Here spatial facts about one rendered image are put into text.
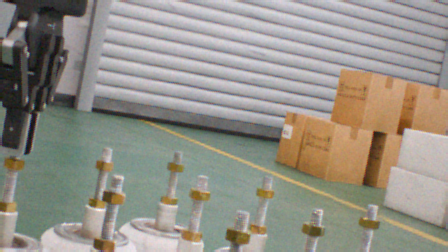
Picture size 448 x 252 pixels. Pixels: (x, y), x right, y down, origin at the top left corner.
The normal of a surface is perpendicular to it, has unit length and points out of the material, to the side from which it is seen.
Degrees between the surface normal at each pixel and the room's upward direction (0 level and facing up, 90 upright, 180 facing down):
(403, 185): 90
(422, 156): 90
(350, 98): 90
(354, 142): 90
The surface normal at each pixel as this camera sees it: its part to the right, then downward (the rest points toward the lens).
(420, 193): -0.88, -0.14
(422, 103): 0.38, 0.14
